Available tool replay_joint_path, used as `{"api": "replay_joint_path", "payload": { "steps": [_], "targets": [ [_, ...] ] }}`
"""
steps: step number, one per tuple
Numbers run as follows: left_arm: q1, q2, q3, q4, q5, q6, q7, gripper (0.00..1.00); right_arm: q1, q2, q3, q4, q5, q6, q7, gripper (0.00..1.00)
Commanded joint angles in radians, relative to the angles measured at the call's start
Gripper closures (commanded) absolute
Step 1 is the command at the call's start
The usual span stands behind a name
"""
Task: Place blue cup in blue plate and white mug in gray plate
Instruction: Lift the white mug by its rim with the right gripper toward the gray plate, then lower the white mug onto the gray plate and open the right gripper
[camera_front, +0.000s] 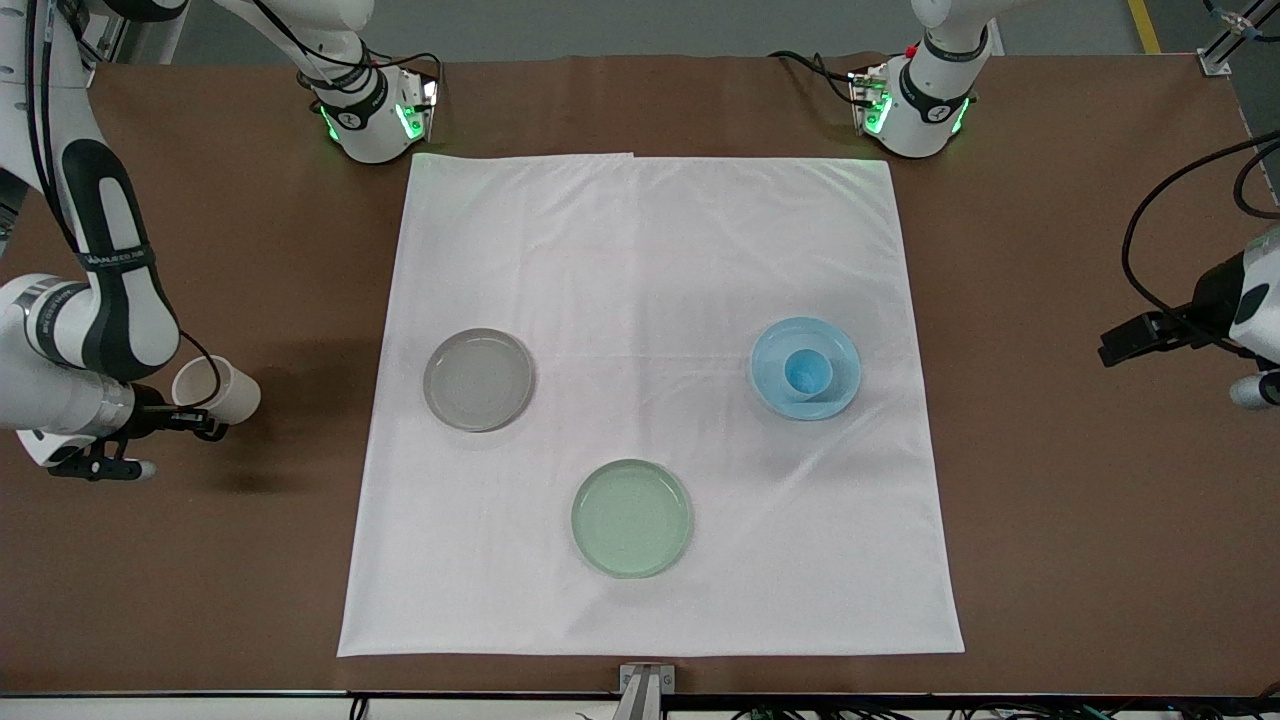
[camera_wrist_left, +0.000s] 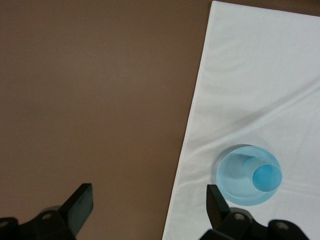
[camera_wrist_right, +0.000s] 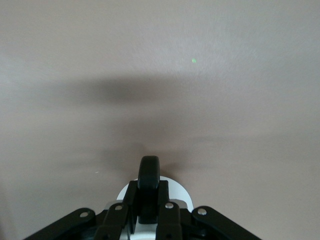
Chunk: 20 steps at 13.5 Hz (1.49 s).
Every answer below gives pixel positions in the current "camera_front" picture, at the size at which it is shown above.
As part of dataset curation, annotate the white mug with black handle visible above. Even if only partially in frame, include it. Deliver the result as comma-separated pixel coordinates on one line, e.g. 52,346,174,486
172,355,263,427

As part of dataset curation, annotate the blue plastic cup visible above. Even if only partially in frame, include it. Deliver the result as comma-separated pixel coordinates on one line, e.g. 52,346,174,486
781,347,836,400

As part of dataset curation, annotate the gray round plate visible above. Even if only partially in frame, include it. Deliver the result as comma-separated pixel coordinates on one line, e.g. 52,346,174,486
422,328,535,433

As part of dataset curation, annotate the blue round plate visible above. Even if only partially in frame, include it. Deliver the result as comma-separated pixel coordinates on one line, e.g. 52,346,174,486
749,317,863,422

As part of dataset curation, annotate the green round plate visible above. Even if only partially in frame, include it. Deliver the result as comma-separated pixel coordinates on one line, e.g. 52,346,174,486
571,459,694,579

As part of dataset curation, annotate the white square cloth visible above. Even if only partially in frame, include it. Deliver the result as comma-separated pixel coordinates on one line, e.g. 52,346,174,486
337,152,966,658

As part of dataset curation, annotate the aluminum frame profile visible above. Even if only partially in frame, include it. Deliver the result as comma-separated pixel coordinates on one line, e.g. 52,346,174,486
1198,0,1280,77
70,0,137,67

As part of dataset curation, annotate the black right arm base cable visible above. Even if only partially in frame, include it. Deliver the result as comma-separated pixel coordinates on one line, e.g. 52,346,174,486
250,0,447,93

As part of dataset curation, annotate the black arm base cable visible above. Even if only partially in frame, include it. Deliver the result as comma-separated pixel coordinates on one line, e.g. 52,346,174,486
250,0,447,93
767,49,863,107

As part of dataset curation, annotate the black left arm base cable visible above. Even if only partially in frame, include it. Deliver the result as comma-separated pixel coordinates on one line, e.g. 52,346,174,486
767,49,863,107

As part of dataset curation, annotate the gray metal table bracket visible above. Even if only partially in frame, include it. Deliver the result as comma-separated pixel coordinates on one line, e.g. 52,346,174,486
618,663,677,720

